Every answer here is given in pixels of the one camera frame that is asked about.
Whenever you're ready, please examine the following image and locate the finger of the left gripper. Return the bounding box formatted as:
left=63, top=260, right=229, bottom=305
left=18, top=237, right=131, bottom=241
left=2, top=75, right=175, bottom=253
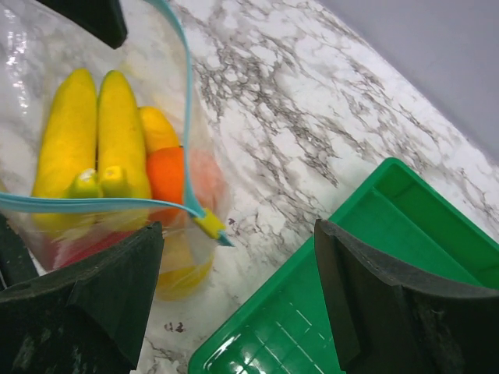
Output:
left=39, top=0, right=128, bottom=49
left=0, top=215, right=39, bottom=291

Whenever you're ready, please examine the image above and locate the green plastic tray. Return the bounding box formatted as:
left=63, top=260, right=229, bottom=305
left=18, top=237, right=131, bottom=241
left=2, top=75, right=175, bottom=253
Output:
left=188, top=157, right=498, bottom=373

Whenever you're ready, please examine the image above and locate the red apple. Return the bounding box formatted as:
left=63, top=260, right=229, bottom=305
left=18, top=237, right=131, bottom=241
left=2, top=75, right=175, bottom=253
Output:
left=48, top=231, right=133, bottom=270

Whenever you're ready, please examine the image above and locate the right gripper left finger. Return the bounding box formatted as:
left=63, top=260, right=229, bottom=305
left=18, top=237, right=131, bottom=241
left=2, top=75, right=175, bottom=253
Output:
left=1, top=223, right=164, bottom=373

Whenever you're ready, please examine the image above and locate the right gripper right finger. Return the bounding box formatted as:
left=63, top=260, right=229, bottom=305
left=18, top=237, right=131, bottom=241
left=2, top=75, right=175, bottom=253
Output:
left=314, top=220, right=498, bottom=373

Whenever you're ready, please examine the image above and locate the clear zip bag teal zipper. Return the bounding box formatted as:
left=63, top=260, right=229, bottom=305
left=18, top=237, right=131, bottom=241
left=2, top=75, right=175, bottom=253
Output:
left=1, top=1, right=230, bottom=301

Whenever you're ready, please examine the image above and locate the yellow banana bunch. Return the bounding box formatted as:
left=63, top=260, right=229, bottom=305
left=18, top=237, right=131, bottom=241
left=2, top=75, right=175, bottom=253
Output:
left=30, top=68, right=153, bottom=235

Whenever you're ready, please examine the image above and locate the yellow lemon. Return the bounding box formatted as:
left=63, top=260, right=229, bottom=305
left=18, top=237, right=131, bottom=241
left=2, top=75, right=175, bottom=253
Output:
left=139, top=106, right=181, bottom=154
left=155, top=233, right=214, bottom=301

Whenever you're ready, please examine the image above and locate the yellow peach with leaf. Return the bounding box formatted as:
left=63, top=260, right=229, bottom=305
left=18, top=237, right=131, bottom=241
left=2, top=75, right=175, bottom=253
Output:
left=189, top=149, right=229, bottom=221

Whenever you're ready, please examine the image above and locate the orange fruit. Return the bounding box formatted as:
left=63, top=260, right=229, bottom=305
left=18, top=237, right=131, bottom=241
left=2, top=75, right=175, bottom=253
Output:
left=147, top=146, right=186, bottom=228

